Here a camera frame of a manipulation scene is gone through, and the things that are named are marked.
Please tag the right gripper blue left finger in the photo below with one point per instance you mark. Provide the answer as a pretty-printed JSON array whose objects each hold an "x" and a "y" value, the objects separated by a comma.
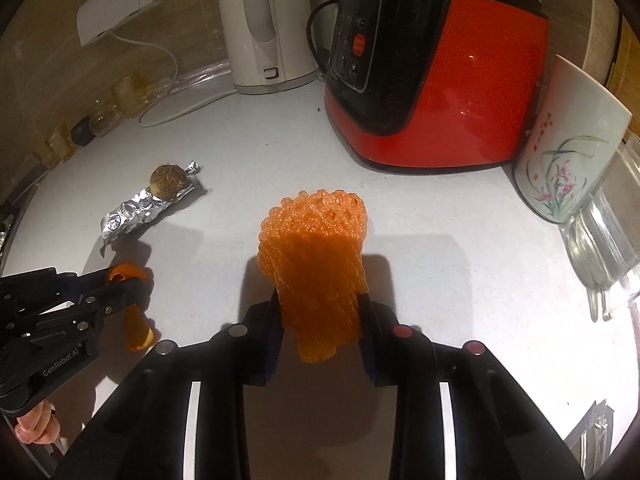
[{"x": 273, "y": 331}]

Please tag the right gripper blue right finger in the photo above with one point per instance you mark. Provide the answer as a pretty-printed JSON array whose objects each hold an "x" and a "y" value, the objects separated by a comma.
[{"x": 369, "y": 328}]

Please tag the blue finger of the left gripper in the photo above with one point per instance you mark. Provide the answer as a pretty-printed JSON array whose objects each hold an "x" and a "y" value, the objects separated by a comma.
[{"x": 115, "y": 297}]

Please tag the silver foil wrapper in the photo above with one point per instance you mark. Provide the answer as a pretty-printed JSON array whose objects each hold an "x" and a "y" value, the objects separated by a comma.
[{"x": 143, "y": 210}]

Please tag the orange foam fruit net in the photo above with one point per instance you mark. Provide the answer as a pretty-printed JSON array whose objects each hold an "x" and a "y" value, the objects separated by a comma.
[{"x": 310, "y": 248}]

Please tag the person left hand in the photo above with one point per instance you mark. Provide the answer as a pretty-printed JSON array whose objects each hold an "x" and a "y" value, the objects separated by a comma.
[{"x": 39, "y": 426}]

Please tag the stainless steel sink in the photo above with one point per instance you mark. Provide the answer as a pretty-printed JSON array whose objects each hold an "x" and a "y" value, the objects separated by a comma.
[{"x": 591, "y": 439}]

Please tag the clear glass mug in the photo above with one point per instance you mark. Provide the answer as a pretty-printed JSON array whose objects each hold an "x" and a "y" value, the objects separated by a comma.
[{"x": 602, "y": 238}]

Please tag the red black blender base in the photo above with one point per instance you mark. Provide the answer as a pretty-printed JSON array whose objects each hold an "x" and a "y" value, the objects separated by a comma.
[{"x": 435, "y": 84}]

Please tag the white floral ceramic cup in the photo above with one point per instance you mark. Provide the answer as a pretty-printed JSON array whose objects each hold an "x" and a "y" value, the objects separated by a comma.
[{"x": 575, "y": 135}]

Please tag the white electric kettle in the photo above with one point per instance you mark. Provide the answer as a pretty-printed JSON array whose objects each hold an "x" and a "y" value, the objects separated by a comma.
[{"x": 267, "y": 44}]

